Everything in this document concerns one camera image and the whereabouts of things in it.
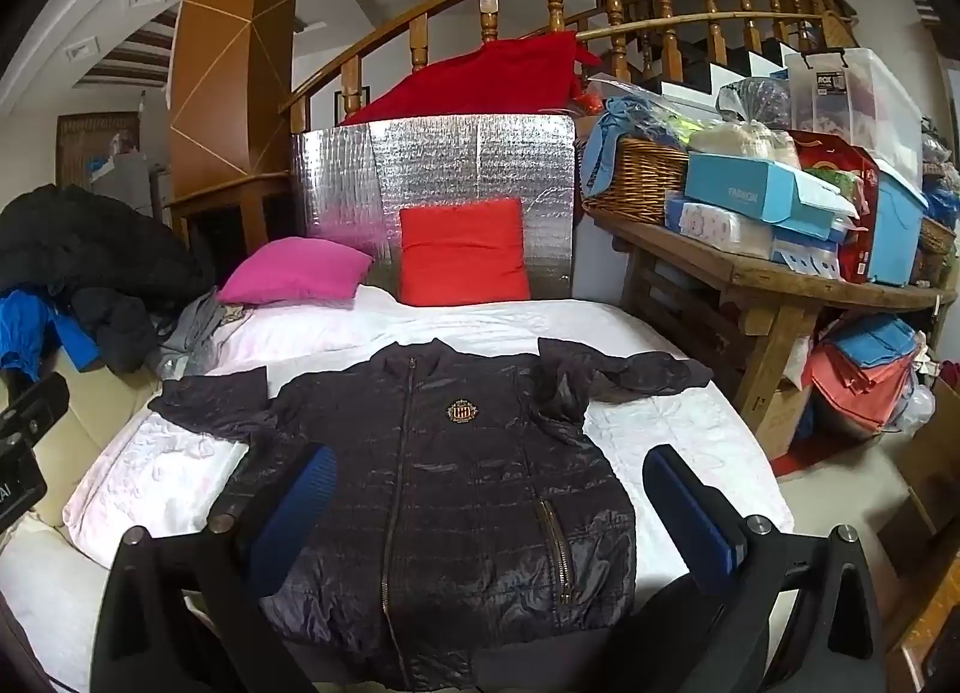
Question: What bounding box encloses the red cloth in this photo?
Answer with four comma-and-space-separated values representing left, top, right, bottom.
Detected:
341, 31, 601, 125

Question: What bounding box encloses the light blue cardboard box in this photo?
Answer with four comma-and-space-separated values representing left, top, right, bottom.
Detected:
684, 151, 845, 242

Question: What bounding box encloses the stack of coloured cloths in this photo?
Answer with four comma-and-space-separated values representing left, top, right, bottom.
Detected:
808, 314, 922, 433

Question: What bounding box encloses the grey garment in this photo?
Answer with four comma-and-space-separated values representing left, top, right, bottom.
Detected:
146, 292, 248, 379

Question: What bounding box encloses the black coat pile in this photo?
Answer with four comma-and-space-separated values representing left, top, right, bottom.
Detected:
0, 184, 215, 373

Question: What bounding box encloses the blue garment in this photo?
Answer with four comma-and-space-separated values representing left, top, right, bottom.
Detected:
0, 288, 102, 380

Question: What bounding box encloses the clear plastic storage box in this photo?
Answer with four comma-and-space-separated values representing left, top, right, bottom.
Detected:
784, 48, 925, 169

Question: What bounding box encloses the white fleece blanket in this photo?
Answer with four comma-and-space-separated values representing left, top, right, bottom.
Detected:
64, 286, 796, 693

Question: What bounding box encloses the brown cardboard box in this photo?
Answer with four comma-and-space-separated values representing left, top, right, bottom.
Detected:
876, 378, 960, 578

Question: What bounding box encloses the red gift bag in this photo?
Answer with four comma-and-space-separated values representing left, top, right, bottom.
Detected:
791, 133, 881, 284

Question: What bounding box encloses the red pillow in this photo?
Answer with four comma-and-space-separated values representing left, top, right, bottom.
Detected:
397, 197, 532, 305

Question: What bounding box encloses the clear plastic bag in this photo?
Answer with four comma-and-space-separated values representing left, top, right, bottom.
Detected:
688, 78, 802, 167

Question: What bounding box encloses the wooden side table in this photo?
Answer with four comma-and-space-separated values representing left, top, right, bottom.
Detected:
585, 207, 957, 460

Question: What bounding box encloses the silver foil insulation panel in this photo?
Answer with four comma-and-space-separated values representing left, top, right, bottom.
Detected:
291, 111, 577, 300

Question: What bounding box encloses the black quilted jacket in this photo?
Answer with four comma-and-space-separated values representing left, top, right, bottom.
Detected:
148, 337, 713, 690

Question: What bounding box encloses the brown wooden column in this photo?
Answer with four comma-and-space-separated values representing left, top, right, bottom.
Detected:
166, 0, 310, 266

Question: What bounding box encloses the pink pillow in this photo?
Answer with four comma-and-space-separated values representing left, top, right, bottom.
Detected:
216, 238, 374, 305

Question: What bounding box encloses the blue cloth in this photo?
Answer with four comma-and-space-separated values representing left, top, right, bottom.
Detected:
581, 97, 676, 199

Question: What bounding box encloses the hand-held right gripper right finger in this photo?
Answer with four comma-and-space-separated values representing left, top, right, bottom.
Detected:
637, 444, 890, 693

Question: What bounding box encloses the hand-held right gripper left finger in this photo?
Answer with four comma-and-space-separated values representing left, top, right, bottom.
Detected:
90, 444, 338, 693

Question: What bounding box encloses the large wicker basket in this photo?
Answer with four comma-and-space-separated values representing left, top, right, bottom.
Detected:
585, 136, 691, 223

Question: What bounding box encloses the cream sofa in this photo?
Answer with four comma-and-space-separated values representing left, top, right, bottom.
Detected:
0, 355, 162, 693

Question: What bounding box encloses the blue plastic bin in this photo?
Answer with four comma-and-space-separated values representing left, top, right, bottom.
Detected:
868, 164, 932, 287

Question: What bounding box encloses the brown woven screen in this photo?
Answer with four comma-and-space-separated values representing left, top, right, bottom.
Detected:
56, 112, 143, 218

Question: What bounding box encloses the floral tissue pack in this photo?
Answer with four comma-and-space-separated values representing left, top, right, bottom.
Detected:
666, 192, 777, 261

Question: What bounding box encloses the small wicker basket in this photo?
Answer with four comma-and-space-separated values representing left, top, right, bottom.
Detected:
919, 215, 959, 257

